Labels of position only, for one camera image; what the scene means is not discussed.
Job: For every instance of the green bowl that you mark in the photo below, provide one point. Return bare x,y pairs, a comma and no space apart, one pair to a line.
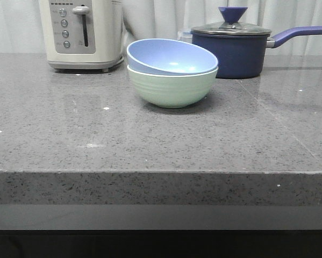
168,91

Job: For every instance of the clear plastic container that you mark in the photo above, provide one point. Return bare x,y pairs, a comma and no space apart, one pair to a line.
184,35

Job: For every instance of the blue bowl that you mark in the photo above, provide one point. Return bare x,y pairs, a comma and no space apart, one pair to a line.
169,57

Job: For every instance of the white curtain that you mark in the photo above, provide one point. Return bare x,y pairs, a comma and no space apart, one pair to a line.
21,30

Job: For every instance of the cream white toaster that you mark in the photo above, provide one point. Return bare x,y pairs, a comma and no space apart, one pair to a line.
82,34

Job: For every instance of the glass pot lid blue knob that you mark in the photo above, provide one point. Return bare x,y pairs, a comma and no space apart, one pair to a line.
231,24

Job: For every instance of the dark blue saucepan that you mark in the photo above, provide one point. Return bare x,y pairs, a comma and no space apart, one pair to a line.
242,56

